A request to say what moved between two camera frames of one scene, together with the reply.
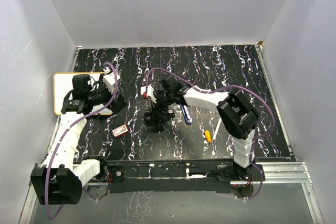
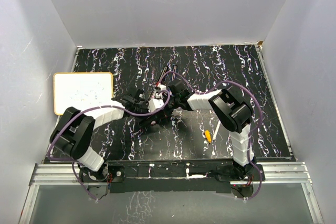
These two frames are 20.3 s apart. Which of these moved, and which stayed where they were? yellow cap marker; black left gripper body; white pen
Moved: black left gripper body
Stayed: white pen; yellow cap marker
